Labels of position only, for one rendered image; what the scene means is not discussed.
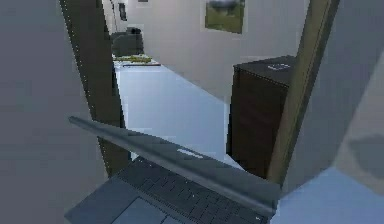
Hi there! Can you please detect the dark grey laptop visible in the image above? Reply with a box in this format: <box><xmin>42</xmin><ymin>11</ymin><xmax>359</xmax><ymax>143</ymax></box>
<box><xmin>64</xmin><ymin>116</ymin><xmax>283</xmax><ymax>224</ymax></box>

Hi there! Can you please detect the dark brown chest of drawers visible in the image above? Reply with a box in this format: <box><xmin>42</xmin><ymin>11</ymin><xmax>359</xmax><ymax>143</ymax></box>
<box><xmin>226</xmin><ymin>55</ymin><xmax>297</xmax><ymax>180</ymax></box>

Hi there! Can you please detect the yellow green floor cloth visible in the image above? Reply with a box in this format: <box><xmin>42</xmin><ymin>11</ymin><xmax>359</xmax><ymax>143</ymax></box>
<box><xmin>113</xmin><ymin>54</ymin><xmax>154</xmax><ymax>64</ymax></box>

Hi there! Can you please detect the dark grey armchair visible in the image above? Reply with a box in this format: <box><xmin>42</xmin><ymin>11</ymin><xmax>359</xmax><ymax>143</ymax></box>
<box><xmin>111</xmin><ymin>27</ymin><xmax>145</xmax><ymax>58</ymax></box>

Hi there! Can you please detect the green framed landscape picture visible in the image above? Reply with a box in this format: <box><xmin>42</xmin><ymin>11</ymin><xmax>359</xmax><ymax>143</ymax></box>
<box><xmin>204</xmin><ymin>0</ymin><xmax>246</xmax><ymax>35</ymax></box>

